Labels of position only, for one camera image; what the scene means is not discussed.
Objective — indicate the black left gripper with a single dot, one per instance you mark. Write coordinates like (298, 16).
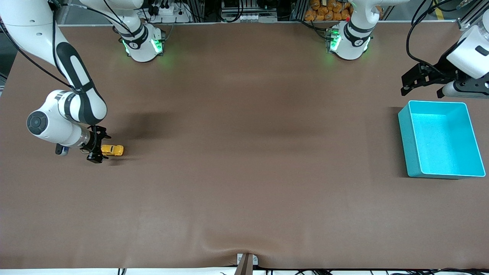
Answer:
(438, 70)

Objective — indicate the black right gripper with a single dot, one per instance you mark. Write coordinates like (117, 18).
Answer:
(94, 142)

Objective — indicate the yellow beetle toy car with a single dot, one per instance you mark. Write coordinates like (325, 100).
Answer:
(114, 150)

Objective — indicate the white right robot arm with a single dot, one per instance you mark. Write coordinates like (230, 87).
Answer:
(42, 23)

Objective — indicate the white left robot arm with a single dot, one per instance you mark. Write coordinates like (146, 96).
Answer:
(351, 46)

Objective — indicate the teal plastic storage bin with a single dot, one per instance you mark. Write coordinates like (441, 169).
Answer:
(439, 145)

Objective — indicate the brown table mat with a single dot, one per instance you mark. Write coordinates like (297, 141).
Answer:
(244, 160)

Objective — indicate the white power strip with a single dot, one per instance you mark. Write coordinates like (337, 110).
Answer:
(168, 11)

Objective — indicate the white terminal block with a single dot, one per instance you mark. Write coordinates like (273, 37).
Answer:
(248, 17)

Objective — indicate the metal table edge clamp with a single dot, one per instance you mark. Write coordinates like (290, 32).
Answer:
(246, 263)

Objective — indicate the aluminium frame rail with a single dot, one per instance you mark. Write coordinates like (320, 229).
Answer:
(463, 25)

